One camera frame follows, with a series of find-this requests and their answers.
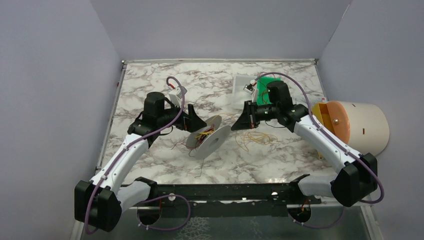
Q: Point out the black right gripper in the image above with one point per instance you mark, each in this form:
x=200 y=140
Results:
x=250 y=114

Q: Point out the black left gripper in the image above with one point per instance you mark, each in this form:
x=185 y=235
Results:
x=190 y=118

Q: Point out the white perforated filament spool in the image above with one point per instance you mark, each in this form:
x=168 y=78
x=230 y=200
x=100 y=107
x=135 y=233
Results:
x=208 y=139

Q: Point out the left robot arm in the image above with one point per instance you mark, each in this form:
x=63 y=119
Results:
x=101 y=201

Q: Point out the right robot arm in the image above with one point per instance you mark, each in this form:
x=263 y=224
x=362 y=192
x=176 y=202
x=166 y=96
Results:
x=355 y=173

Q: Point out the white translucent plastic bin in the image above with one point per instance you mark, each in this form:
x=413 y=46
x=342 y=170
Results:
x=239 y=96

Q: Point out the green plastic bin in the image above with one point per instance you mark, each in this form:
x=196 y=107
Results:
x=263 y=93

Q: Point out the white and orange cylinder container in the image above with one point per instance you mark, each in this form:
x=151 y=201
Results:
x=362 y=126

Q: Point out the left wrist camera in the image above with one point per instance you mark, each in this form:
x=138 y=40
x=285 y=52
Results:
x=176 y=94

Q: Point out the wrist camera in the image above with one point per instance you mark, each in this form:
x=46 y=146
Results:
x=251 y=88
x=176 y=94

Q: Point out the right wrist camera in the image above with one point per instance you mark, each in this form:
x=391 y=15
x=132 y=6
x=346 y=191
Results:
x=251 y=88

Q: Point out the black mounting rail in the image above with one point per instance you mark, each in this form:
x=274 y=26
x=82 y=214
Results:
x=225 y=200

